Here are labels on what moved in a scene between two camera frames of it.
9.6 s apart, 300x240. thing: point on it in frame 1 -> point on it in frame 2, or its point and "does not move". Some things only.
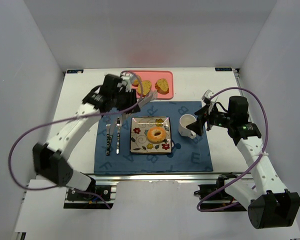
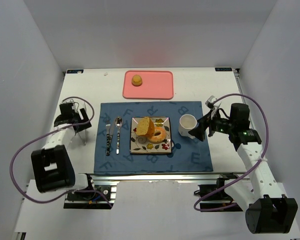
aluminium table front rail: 164,177 does not move
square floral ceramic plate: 139,142 does not move
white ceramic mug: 184,121 does not move
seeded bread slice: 161,86 -> 151,129
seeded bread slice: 146,87 -> 142,126
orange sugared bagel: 155,139 does not move
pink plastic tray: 153,76 does not move
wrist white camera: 206,95 -> 211,99
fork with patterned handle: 108,125 does not move
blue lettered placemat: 112,144 does not move
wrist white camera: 125,82 -> 71,101
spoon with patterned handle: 118,126 does not move
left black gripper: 132,99 -> 80,120
